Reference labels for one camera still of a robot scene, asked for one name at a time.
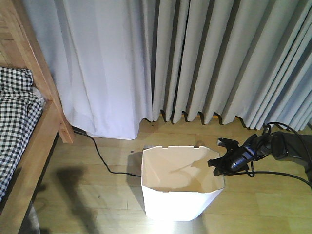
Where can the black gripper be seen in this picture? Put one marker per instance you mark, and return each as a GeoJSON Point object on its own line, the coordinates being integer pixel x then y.
{"type": "Point", "coordinates": [236, 160]}

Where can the white plastic trash bin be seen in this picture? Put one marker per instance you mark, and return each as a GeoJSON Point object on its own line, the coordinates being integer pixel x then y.
{"type": "Point", "coordinates": [177, 183]}

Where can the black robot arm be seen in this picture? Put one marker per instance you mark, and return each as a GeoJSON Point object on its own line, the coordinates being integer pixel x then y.
{"type": "Point", "coordinates": [282, 146]}

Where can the light grey curtain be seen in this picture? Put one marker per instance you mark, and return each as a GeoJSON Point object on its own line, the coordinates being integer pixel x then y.
{"type": "Point", "coordinates": [116, 62]}

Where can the grey round rug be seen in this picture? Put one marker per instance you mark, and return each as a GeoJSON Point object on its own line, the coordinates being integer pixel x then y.
{"type": "Point", "coordinates": [30, 223]}

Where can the black white checkered bedding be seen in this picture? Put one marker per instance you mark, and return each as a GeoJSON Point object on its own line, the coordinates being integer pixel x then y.
{"type": "Point", "coordinates": [20, 110]}

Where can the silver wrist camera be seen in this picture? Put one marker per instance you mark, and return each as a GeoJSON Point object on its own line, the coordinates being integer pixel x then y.
{"type": "Point", "coordinates": [227, 143]}

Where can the wooden bed frame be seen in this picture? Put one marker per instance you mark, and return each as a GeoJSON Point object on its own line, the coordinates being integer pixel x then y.
{"type": "Point", "coordinates": [20, 49]}

